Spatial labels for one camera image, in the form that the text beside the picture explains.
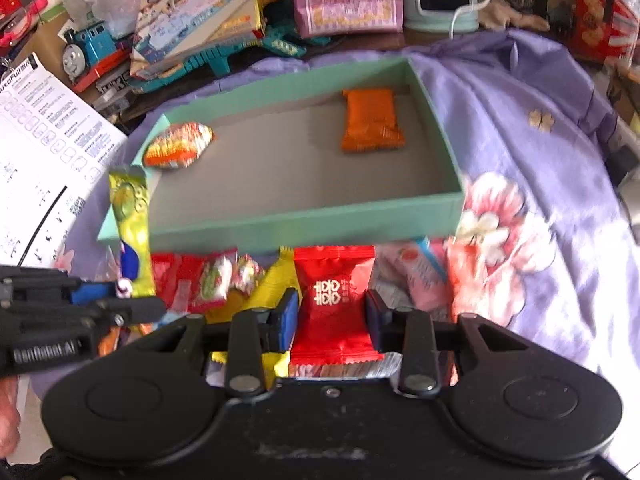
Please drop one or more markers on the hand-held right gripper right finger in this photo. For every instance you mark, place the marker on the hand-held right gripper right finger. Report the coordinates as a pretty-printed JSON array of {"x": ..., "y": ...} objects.
[{"x": 376, "y": 322}]

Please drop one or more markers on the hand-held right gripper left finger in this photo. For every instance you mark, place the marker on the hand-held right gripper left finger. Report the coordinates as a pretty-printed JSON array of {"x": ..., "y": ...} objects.
[{"x": 286, "y": 322}]

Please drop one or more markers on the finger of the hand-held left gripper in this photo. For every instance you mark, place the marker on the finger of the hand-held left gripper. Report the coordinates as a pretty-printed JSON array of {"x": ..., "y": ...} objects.
[
  {"x": 95, "y": 293},
  {"x": 140, "y": 309}
]

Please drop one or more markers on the red packet with white symbol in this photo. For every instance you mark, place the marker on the red packet with white symbol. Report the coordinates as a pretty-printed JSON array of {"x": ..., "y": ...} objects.
[{"x": 332, "y": 275}]

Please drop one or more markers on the long yellow green snack packet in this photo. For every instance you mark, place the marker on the long yellow green snack packet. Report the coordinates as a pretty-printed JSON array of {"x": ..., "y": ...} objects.
[{"x": 131, "y": 220}]

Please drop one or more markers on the mint green cardboard box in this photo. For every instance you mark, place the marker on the mint green cardboard box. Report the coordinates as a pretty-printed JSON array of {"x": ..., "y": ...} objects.
[{"x": 300, "y": 175}]

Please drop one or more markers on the person's left hand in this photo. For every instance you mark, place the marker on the person's left hand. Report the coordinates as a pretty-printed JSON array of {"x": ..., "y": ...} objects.
[{"x": 7, "y": 415}]

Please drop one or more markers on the plain yellow snack packet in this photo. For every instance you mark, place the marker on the plain yellow snack packet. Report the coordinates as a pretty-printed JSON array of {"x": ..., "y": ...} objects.
[{"x": 267, "y": 287}]

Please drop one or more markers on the red packet with strawberry print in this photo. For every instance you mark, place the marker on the red packet with strawberry print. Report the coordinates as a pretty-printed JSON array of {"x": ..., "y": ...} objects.
[{"x": 175, "y": 280}]

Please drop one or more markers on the small wrapped candy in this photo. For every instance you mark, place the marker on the small wrapped candy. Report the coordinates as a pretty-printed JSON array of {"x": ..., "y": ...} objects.
[{"x": 248, "y": 274}]

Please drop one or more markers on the pink snack packet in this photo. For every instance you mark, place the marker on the pink snack packet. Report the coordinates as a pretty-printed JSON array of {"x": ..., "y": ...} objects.
[{"x": 425, "y": 275}]

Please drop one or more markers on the printed white paper sheet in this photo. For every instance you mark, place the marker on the printed white paper sheet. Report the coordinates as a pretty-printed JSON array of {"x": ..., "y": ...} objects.
[{"x": 45, "y": 160}]

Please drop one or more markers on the orange yellow puffed snack packet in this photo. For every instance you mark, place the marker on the orange yellow puffed snack packet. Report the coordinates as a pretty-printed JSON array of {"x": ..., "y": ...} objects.
[{"x": 177, "y": 146}]

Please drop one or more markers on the plain orange snack packet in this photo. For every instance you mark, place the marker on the plain orange snack packet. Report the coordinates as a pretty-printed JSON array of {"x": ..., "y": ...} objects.
[{"x": 372, "y": 120}]

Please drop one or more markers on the black white printed box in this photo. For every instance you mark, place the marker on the black white printed box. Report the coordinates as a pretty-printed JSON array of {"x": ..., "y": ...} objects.
[{"x": 117, "y": 90}]

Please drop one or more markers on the purple floral cloth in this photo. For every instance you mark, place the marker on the purple floral cloth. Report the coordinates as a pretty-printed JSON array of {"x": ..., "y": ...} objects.
[{"x": 525, "y": 170}]

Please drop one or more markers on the blue toy train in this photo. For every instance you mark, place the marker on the blue toy train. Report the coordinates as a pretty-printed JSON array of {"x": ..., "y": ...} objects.
[{"x": 87, "y": 47}]

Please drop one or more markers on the teal plastic toy track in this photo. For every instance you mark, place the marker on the teal plastic toy track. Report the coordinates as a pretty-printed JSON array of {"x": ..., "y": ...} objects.
[{"x": 210, "y": 60}]

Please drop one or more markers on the colourful drawing mat box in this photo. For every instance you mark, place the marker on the colourful drawing mat box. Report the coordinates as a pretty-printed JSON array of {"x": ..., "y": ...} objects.
[{"x": 200, "y": 25}]

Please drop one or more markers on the beige cloth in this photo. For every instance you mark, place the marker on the beige cloth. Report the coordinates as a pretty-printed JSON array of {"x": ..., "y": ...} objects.
[{"x": 510, "y": 20}]

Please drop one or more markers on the red biscuit box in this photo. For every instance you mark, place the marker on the red biscuit box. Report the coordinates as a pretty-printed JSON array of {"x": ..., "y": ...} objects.
[{"x": 595, "y": 20}]

